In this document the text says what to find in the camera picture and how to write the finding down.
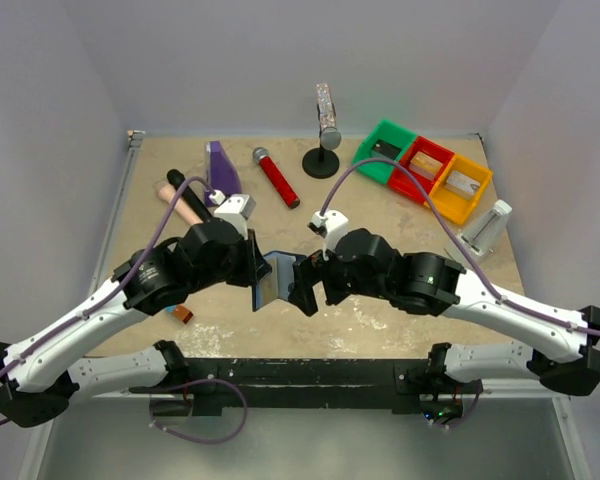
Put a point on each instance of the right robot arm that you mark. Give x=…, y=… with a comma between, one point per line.
x=553, y=346

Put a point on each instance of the pink microphone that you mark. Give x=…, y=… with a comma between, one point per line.
x=166, y=192

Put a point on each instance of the aluminium front frame rail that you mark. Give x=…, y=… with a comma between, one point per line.
x=520, y=385

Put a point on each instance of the tan card in red bin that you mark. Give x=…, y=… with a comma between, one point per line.
x=425, y=165

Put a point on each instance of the green storage bin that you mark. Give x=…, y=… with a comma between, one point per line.
x=389, y=141

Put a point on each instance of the dark card in green bin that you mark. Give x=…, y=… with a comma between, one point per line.
x=386, y=150

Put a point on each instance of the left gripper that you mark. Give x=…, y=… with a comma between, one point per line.
x=253, y=258

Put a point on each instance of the purple metronome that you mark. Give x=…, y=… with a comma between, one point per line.
x=221, y=172

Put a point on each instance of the white card in yellow bin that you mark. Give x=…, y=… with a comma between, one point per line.
x=462, y=185

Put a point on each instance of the black microphone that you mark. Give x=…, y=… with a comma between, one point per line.
x=178, y=180

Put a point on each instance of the aluminium left frame rail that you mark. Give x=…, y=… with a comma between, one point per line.
x=129, y=340

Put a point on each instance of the white grey metronome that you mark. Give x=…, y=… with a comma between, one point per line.
x=481, y=235

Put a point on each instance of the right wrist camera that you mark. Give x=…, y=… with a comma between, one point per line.
x=331, y=226

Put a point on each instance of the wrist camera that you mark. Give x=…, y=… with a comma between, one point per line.
x=235, y=209
x=331, y=226

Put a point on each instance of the glitter microphone on stand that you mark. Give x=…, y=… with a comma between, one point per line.
x=329, y=135

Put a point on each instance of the red microphone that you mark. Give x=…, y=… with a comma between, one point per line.
x=262, y=158

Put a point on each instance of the orange blue toy brick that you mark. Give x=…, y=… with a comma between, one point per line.
x=180, y=313

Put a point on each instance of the blue leather card holder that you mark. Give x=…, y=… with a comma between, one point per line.
x=279, y=282

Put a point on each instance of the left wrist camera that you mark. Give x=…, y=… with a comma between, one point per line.
x=235, y=209

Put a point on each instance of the black microphone stand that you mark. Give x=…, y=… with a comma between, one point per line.
x=320, y=163

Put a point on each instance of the aluminium frame rail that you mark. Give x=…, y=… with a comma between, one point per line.
x=520, y=385
x=129, y=340

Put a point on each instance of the yellow storage bin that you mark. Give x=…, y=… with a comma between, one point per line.
x=451, y=206

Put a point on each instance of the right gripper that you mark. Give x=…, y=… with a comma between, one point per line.
x=306, y=280

